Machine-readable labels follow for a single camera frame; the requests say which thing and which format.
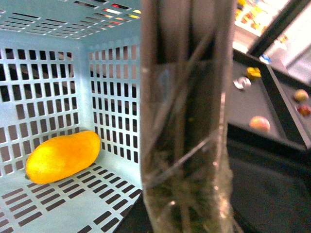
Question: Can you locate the light blue plastic basket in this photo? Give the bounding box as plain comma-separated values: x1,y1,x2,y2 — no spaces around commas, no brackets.
0,0,141,233

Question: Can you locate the pink peach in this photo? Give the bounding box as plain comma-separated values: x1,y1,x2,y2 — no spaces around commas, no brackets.
249,116,271,132

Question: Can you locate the black display shelf tray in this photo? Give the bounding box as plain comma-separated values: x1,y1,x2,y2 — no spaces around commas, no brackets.
228,50,311,154

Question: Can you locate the yellow orange mango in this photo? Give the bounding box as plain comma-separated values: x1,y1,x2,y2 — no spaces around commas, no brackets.
26,131,101,184

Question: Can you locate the yellow starfruit far right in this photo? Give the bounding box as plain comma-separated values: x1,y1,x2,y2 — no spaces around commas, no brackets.
247,67,261,81

